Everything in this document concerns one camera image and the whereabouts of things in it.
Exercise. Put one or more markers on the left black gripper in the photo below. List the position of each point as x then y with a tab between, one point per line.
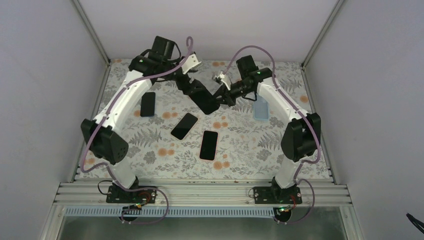
189	89

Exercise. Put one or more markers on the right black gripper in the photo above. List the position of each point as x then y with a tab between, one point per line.
223	90

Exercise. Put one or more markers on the phone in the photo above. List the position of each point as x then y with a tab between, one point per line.
200	95
183	127
208	145

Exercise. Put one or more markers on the light blue phone case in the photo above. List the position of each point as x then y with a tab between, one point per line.
261	109

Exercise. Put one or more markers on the black smartphone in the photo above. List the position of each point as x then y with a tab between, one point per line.
148	104

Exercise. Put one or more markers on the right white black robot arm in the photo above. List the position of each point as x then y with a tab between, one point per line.
301	140

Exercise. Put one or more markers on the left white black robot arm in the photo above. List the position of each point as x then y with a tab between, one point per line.
104	145

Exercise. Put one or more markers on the black object at corner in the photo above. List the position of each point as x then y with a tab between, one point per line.
416	222

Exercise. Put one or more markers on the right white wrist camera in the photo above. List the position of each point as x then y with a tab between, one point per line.
223	79

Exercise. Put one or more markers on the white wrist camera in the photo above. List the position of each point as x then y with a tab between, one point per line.
192	62
223	79

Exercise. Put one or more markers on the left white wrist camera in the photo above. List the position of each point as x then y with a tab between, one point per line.
192	62

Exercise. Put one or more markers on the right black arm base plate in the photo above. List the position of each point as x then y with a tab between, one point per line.
273	195

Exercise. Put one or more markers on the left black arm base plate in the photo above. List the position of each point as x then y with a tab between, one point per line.
117	195

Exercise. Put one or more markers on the aluminium front rail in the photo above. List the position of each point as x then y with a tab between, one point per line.
213	193

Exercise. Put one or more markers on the grey slotted cable duct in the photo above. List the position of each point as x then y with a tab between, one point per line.
172	212

